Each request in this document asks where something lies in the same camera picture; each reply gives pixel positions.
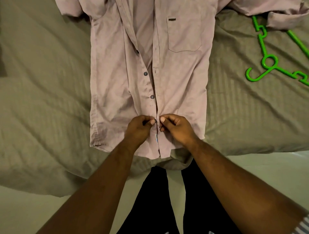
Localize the person's black trousers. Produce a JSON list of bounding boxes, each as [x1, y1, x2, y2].
[[116, 161, 242, 234]]

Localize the person's right hand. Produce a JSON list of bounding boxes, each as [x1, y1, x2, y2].
[[159, 114, 200, 149]]

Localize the person's striped shirt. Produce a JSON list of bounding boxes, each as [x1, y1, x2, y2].
[[290, 212, 309, 234]]

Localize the pink garment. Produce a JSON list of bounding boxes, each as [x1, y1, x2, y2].
[[54, 0, 309, 160]]

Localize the person's left forearm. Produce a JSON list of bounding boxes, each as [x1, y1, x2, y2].
[[36, 142, 141, 234]]

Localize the person's right forearm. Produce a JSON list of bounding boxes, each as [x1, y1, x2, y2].
[[186, 140, 309, 234]]

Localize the bed with taupe sheet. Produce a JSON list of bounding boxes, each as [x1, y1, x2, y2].
[[0, 0, 309, 198]]

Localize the person's left hand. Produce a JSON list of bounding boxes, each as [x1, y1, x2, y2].
[[123, 115, 157, 151]]

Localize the pile of coloured plastic hangers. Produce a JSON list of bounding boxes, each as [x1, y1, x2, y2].
[[245, 15, 309, 87]]

